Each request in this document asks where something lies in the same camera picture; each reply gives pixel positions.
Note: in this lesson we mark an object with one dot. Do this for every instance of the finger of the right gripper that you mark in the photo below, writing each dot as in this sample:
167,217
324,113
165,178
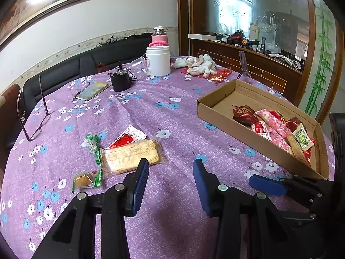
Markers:
267,185

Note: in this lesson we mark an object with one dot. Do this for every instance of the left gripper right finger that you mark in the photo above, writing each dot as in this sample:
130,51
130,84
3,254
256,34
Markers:
207,187

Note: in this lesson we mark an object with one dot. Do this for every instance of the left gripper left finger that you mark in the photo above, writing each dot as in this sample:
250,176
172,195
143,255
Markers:
136,188

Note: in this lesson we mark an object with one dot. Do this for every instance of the clear biscuit pack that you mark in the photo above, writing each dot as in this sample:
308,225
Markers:
126,158

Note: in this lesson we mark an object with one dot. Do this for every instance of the small green cake packet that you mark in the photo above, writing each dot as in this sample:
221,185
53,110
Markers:
86,180

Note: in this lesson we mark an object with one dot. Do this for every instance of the green white candy wrapper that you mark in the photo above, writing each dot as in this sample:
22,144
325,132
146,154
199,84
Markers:
91,142

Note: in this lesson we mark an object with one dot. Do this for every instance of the large red snack bag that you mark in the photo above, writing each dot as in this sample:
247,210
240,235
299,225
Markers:
293,123

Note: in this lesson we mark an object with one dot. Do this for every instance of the red white snack packet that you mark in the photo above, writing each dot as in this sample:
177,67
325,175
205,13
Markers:
128,136

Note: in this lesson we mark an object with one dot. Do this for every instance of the pink candy bar wrapper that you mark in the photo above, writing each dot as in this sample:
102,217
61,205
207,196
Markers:
273,122

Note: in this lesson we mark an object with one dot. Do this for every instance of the cardboard tray box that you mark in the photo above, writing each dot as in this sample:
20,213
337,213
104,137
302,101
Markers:
303,152

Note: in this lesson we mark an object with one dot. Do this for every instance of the purple floral tablecloth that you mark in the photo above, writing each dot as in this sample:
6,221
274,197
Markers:
70,145

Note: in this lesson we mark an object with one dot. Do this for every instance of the small red foil snack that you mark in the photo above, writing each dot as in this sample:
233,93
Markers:
245,115

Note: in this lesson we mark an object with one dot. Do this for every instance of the smartphone on table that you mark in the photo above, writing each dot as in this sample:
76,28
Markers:
92,90

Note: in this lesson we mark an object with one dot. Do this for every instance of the black round container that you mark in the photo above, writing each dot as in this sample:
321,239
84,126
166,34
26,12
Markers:
120,78

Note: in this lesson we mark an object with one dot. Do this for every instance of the eyeglasses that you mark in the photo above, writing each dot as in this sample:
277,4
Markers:
29,97

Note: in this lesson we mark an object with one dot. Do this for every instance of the white gloves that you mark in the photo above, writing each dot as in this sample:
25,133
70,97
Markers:
203,65

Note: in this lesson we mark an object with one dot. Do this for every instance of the white plastic jar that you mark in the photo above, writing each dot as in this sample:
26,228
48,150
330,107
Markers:
158,61

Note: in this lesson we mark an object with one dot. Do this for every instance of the black sofa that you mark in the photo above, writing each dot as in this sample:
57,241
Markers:
82,65

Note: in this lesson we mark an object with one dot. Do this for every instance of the brown chair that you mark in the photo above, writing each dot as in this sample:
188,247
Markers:
10,125

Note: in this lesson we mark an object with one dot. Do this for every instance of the pink thermos bottle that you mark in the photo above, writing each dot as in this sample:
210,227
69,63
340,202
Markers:
159,37

